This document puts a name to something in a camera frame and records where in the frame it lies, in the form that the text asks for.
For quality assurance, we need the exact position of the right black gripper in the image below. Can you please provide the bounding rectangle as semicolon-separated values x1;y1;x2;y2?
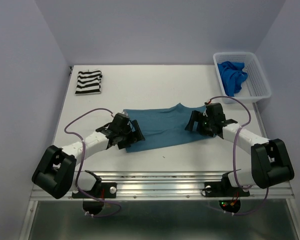
184;109;214;136

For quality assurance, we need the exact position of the teal tank top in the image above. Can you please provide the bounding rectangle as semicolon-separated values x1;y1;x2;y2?
124;103;206;153

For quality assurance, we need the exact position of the blue tank top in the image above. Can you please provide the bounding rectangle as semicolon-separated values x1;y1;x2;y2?
217;61;248;97

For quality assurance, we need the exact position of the black white striped tank top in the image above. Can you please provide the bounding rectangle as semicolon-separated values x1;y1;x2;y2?
75;70;103;95

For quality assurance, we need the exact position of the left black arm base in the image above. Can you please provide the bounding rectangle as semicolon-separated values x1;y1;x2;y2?
71;182;122;218

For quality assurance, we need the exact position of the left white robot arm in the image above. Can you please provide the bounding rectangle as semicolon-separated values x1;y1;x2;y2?
32;113;145;199

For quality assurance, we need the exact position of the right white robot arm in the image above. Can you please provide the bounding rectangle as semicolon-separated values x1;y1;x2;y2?
185;103;294;197

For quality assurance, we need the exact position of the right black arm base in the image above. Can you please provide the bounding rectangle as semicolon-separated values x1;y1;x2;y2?
201;180;250;213

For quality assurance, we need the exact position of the white plastic basket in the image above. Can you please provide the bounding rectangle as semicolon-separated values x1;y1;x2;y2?
213;52;272;104

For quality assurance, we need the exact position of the aluminium mounting rail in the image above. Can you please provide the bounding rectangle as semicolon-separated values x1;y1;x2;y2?
30;171;294;201

